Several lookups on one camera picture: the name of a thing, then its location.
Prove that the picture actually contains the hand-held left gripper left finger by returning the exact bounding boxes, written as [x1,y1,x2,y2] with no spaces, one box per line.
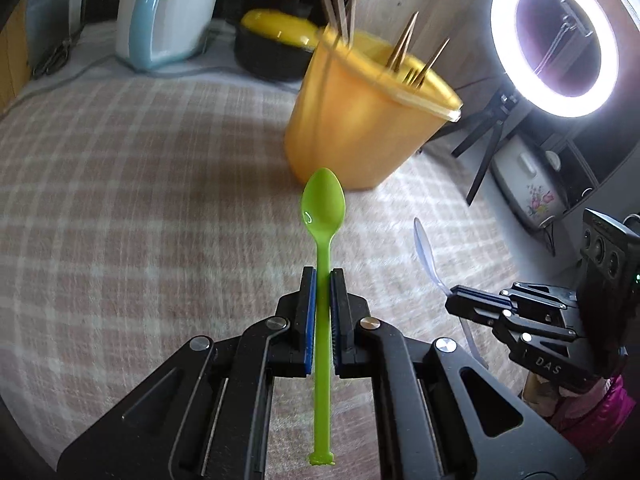
[57,266,321,480]

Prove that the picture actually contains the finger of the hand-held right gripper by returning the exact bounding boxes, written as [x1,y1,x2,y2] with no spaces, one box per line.
[445,282,581,328]
[492,310,601,393]

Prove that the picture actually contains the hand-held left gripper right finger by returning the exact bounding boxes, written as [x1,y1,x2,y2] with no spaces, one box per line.
[330,267,586,480]

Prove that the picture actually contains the white plastic spoon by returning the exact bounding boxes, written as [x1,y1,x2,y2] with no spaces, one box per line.
[413,217,488,368]

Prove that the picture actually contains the green plastic spoon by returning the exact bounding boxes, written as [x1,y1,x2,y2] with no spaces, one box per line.
[300,167,347,467]

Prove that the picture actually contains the yellow plastic utensil container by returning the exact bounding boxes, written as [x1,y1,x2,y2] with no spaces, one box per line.
[284,27,463,192]

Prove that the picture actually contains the utensils standing in cup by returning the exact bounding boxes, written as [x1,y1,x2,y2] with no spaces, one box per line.
[350,0,506,106]

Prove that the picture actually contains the white floral rice cooker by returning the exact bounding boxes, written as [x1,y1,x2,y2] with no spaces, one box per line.
[490,132,571,233]

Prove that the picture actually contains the black tripod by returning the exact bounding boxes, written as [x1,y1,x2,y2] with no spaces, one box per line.
[450,87,521,206]

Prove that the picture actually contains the phone holder clamp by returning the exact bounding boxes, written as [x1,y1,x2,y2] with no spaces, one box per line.
[535,0,591,71]

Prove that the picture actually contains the black pot with yellow lid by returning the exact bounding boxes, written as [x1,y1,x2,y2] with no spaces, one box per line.
[234,7,326,83]

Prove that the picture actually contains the white and blue electric kettle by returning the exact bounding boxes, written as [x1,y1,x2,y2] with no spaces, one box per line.
[115,0,223,73]

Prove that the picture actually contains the brown wooden cabinet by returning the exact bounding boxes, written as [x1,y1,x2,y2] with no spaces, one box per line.
[0,0,31,116]

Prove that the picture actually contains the grey cutting board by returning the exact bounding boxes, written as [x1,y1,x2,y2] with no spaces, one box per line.
[25,0,76,46]

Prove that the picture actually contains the black kettle cable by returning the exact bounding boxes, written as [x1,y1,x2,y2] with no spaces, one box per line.
[10,57,121,106]

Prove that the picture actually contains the black handled scissors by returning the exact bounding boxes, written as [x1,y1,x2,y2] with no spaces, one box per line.
[31,35,76,80]

